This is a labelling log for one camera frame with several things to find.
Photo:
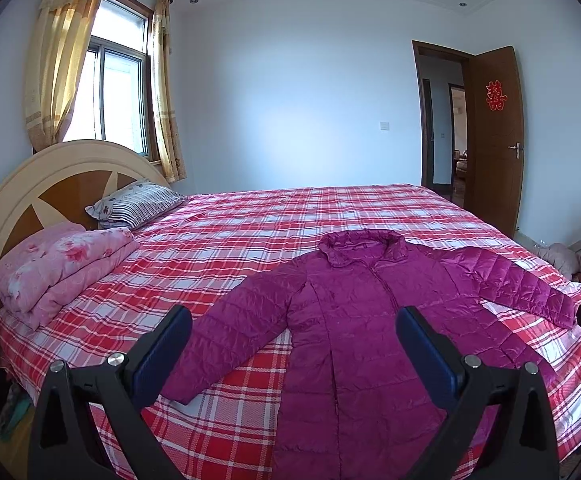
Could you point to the magenta quilted down jacket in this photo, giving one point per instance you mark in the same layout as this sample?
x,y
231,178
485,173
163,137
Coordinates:
x,y
352,406

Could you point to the pink clothes on floor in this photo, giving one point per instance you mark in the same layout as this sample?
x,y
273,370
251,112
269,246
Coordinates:
x,y
563,259

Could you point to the pink floral folded quilt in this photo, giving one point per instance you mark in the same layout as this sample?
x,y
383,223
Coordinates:
x,y
52,267

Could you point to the brown wooden door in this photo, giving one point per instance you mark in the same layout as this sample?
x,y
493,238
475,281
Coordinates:
x,y
497,173

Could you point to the red plaid bed sheet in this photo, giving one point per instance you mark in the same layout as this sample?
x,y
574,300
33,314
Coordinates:
x,y
201,251

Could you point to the red double happiness decoration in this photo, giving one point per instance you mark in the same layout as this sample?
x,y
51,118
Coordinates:
x,y
495,96

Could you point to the striped grey pillow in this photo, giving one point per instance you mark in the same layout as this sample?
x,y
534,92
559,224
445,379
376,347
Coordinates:
x,y
135,205

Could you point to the cream and brown headboard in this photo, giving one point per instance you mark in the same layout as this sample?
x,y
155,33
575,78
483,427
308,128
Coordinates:
x,y
56,185

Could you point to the left yellow curtain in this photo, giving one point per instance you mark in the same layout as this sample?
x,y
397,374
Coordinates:
x,y
56,54

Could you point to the yellow curtain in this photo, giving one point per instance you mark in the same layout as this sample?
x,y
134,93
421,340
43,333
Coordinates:
x,y
167,133
56,54

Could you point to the right yellow curtain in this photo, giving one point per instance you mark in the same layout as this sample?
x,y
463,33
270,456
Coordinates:
x,y
167,133

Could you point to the silver door handle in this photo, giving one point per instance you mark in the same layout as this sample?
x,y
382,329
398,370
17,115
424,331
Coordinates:
x,y
517,149

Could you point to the dark brown door frame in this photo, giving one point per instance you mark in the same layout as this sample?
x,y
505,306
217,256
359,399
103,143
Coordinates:
x,y
442,78

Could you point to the window with brown frame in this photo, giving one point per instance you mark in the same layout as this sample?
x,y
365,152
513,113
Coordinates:
x,y
112,102

